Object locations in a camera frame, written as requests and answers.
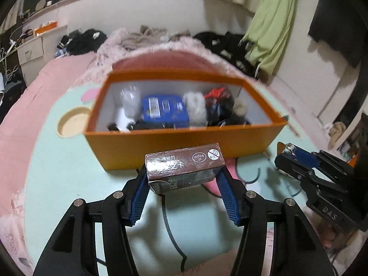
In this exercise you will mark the blue tin case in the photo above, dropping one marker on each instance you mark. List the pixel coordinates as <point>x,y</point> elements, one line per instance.
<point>164,112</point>

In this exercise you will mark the dusty red pillow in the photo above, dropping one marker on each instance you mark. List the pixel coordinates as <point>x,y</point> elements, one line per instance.
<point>164,60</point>

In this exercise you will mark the pink printed cloth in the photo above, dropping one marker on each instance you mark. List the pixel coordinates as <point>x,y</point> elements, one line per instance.
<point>271,241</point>

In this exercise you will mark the small black item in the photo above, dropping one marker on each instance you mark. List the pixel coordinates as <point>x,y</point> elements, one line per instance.
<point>135,125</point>
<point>113,127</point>

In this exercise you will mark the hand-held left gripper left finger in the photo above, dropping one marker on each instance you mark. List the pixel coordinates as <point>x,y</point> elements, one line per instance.
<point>138,198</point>

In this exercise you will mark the fluffy pink blanket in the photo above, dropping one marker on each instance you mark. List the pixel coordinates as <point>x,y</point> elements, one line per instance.
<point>115,46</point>

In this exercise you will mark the mint green cartoon desktop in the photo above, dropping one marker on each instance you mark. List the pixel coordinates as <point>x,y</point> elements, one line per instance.
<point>66,161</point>

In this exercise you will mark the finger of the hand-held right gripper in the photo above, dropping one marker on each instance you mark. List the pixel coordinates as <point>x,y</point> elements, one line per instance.
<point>293,168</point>
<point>306,158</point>

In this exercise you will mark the large fluffy pompom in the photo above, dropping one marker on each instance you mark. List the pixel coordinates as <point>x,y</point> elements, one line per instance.
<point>195,107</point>

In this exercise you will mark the brown card box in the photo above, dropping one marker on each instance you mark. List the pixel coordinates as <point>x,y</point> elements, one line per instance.
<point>184,164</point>

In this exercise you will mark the dark glossy pouch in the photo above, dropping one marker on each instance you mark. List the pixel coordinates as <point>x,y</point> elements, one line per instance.
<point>218,112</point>

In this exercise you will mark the black clothes with striped socks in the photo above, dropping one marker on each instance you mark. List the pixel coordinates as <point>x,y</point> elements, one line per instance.
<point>83,41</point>

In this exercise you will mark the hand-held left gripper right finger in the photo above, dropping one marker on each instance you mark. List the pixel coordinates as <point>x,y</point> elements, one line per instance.
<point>230,198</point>

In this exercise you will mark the orange cardboard box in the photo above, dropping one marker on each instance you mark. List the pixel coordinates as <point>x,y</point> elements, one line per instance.
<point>184,141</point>

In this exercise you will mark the round table mirror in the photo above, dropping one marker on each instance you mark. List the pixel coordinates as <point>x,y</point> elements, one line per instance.
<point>41,4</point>

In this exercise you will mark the beige knitted cloth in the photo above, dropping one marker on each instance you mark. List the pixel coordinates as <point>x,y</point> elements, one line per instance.
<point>149,36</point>

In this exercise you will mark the black hanging cloth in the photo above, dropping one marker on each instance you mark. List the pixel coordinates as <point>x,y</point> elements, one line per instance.
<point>336,20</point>

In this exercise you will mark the clear plastic cup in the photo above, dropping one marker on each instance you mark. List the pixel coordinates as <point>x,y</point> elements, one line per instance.
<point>130,100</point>

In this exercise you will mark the small fluffy pompom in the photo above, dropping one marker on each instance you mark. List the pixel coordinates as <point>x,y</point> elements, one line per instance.
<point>240,107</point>

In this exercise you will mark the green hanging cloth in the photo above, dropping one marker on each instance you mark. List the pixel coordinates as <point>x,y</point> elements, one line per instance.
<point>273,26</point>

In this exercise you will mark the black clothes with white tags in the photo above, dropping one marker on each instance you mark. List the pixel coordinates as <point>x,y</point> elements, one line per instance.
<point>218,43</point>

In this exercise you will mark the white bedside drawer cabinet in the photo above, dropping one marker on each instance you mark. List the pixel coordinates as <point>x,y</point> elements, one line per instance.
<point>30,51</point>

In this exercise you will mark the orange tissue box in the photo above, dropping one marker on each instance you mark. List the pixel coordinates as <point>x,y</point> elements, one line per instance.
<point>46,28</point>

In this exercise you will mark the pink bed sheet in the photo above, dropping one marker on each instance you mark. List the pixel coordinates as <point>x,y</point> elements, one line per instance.
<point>34,86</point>

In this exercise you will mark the beige plush toy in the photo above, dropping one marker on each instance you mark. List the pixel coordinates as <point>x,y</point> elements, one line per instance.
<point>337,133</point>

